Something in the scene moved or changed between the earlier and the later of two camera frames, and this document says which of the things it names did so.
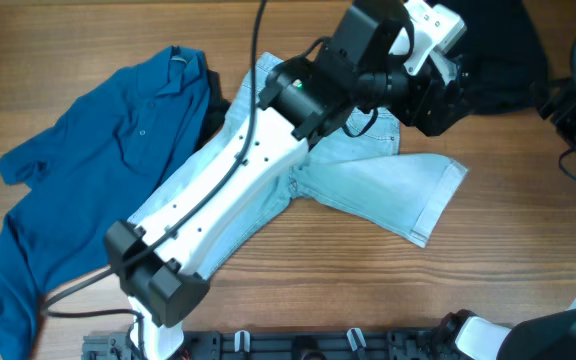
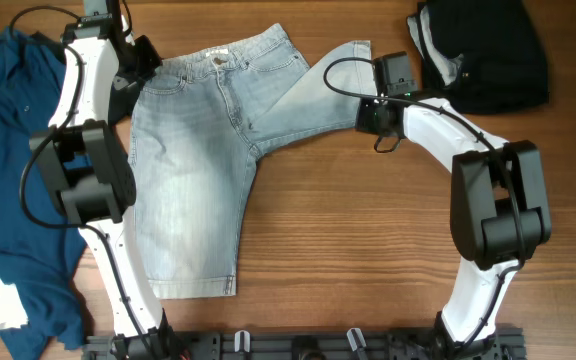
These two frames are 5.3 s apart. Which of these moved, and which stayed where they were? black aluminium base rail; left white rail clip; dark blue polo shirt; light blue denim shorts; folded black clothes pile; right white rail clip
Moved: light blue denim shorts; dark blue polo shirt
Stayed: black aluminium base rail; folded black clothes pile; left white rail clip; right white rail clip
